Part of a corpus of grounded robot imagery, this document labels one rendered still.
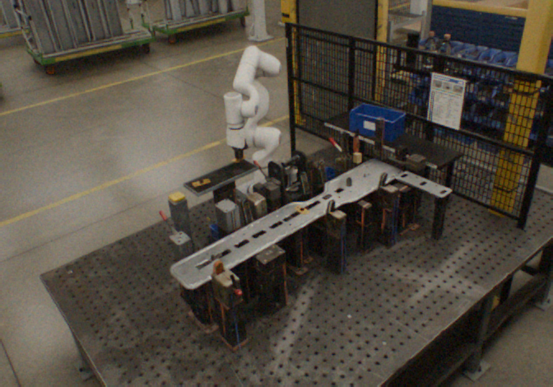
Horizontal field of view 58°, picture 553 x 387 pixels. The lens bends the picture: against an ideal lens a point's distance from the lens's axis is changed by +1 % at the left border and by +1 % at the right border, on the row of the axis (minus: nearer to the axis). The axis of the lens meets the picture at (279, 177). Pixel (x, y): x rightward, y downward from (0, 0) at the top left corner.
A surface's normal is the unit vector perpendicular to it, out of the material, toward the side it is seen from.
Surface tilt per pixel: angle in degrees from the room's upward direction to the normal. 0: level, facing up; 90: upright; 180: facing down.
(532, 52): 86
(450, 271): 0
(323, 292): 0
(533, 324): 0
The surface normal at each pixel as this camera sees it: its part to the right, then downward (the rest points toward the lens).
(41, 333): -0.05, -0.86
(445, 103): -0.76, 0.37
